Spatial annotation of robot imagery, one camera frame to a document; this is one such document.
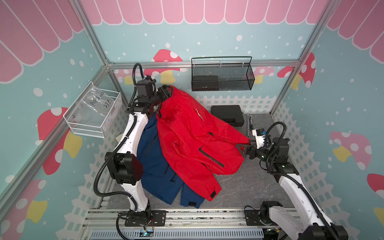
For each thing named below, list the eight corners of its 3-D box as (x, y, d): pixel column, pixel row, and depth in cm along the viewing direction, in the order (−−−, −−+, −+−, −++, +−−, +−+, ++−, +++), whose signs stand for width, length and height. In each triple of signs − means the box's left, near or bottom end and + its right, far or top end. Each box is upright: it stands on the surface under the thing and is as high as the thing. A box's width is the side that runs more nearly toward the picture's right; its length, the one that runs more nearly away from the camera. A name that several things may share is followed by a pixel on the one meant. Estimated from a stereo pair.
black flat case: (212, 127, 115) (213, 120, 108) (211, 110, 126) (212, 103, 120) (242, 127, 115) (244, 120, 108) (238, 110, 126) (240, 103, 120)
